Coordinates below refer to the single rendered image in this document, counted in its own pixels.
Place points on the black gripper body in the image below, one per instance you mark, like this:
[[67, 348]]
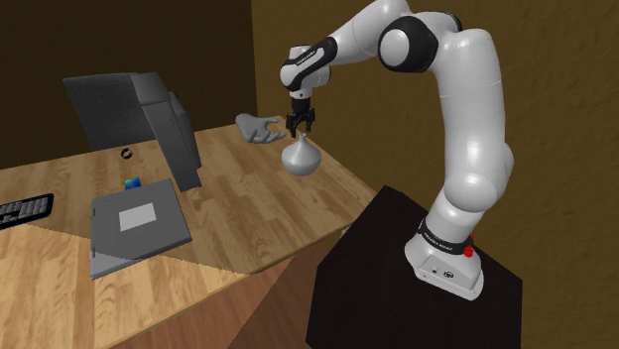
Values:
[[300, 110]]

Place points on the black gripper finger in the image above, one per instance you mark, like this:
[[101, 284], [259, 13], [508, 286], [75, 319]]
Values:
[[292, 129], [308, 125]]

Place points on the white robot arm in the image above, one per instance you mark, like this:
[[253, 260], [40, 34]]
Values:
[[468, 121]]

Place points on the grey round vase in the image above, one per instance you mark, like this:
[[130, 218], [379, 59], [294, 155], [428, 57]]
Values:
[[301, 157]]

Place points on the grey hand sculpture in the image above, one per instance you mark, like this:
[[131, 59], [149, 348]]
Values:
[[257, 129]]

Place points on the wooden desk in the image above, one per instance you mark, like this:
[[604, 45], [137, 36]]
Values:
[[251, 203]]

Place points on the grey computer monitor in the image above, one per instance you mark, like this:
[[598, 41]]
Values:
[[145, 116]]

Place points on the small blue-green box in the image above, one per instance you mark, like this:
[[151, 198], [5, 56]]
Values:
[[132, 183]]

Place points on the black robot stand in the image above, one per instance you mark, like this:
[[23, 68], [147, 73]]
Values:
[[387, 290]]

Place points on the black keyboard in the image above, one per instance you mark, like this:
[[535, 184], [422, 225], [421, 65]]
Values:
[[24, 210]]

